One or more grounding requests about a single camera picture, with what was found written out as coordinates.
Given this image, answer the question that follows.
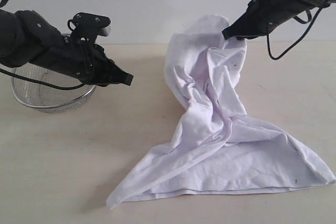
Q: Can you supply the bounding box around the white t-shirt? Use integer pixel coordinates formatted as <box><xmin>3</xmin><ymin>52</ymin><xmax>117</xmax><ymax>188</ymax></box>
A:
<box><xmin>106</xmin><ymin>14</ymin><xmax>335</xmax><ymax>208</ymax></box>

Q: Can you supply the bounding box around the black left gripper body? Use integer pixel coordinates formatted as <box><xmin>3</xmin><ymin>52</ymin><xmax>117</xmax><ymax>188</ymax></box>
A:
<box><xmin>34</xmin><ymin>40</ymin><xmax>118</xmax><ymax>87</ymax></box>

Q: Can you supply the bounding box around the metal wire mesh basket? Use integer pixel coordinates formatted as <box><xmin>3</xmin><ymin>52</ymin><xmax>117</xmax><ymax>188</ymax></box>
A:
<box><xmin>10</xmin><ymin>33</ymin><xmax>97</xmax><ymax>114</ymax></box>

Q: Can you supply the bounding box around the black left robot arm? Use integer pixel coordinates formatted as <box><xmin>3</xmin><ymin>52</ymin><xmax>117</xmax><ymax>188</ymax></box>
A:
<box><xmin>1</xmin><ymin>10</ymin><xmax>133</xmax><ymax>87</ymax></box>

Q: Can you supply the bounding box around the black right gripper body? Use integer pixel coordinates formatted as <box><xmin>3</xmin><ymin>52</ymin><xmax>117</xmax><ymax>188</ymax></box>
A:
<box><xmin>244</xmin><ymin>0</ymin><xmax>286</xmax><ymax>38</ymax></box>

